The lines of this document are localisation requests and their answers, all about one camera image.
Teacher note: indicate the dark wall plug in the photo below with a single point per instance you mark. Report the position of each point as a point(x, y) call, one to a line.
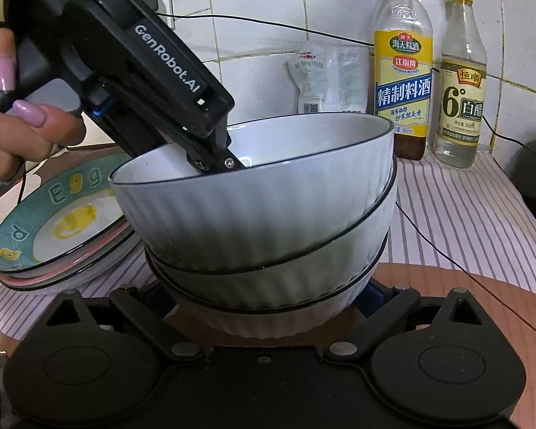
point(152, 1)

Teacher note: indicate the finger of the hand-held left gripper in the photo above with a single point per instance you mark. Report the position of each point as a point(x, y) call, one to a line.
point(134, 134)
point(214, 156)

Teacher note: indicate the white plate with black rim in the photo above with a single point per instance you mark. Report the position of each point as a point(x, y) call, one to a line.
point(129, 252)

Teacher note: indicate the white seasoning packet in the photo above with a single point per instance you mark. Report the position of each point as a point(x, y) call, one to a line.
point(326, 80)

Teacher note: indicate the cooking wine bottle yellow label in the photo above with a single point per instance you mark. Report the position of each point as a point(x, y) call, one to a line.
point(402, 98)

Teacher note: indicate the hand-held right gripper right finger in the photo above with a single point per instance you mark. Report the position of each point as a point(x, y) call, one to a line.
point(379, 297)

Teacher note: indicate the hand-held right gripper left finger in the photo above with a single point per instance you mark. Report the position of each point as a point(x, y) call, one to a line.
point(134, 308)

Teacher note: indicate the blue fried egg plate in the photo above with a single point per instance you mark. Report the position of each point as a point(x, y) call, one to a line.
point(49, 228)

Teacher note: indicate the striped brown and pink tablecloth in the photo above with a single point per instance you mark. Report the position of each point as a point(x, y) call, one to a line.
point(451, 214)

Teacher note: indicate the white ribbed bowl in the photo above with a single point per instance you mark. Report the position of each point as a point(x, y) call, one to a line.
point(259, 321)
point(250, 214)
point(272, 288)

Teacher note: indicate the clear vinegar bottle yellow cap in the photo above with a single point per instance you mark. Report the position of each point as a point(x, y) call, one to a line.
point(460, 111)

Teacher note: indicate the person's left hand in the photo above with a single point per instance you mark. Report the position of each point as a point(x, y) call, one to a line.
point(9, 138)

